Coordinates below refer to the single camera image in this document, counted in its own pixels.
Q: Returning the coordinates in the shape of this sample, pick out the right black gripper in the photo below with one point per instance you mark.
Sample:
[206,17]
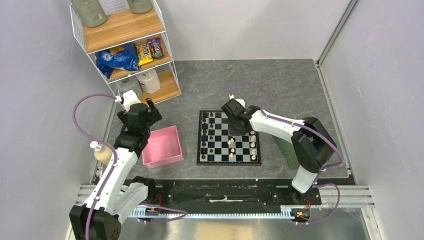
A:
[234,132]

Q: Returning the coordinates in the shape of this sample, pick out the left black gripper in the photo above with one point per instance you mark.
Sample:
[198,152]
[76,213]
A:
[154,116]

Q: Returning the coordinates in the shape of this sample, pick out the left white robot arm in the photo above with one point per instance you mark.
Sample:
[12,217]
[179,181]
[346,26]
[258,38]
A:
[103,213]

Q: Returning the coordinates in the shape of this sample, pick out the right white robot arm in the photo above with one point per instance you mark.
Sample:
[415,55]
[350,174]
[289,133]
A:
[312,145]

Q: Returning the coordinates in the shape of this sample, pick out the black and white chessboard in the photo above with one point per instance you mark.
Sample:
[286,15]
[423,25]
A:
[217,148]

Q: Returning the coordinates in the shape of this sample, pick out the white paper roll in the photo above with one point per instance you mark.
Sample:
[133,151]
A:
[149,81]

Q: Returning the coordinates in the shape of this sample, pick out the translucent plastic jug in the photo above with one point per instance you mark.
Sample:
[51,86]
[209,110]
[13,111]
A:
[130,84]

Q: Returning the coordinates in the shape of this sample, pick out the pink plastic bin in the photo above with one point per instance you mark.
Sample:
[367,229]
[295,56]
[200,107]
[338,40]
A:
[163,148]

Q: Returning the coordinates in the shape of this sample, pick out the blue snack bag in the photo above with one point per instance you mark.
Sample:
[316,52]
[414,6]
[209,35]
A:
[122,57]

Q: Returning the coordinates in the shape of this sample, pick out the soap pump dispenser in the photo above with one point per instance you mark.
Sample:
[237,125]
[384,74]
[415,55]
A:
[102,152]

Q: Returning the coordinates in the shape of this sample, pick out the yellow candy bag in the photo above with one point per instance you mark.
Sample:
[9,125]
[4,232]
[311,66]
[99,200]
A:
[144,54]

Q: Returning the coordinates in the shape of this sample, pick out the green plastic bin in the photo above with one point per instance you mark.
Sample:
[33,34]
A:
[285,152]

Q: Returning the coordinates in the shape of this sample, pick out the brown candy bag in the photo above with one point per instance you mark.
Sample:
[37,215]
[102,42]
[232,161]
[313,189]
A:
[155,46]

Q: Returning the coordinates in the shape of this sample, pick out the grey-green bottle right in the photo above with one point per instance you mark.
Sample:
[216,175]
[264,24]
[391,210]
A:
[139,6]

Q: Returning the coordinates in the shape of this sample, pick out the grey-green bottle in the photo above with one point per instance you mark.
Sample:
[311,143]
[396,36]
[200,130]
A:
[90,11]
[139,6]

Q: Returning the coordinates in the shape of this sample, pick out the grey-green bottle left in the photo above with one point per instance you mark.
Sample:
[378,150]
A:
[90,11]

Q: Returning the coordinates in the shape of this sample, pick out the white wire wooden shelf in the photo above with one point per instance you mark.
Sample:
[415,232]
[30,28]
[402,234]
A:
[123,26]

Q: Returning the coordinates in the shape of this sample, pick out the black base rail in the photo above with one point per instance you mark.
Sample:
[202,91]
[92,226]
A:
[230,196]

